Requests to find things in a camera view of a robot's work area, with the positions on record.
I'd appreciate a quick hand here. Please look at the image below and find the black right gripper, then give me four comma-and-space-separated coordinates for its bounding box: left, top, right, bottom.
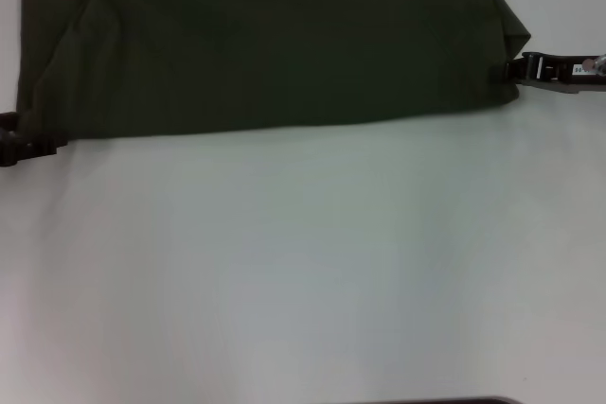
500, 50, 606, 95

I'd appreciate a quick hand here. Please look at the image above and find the dark green FREE T-shirt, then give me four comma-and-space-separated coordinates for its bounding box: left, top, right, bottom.
13, 0, 533, 143

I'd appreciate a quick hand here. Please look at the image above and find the right arm connector cable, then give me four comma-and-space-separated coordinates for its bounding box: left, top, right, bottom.
580, 53, 606, 79

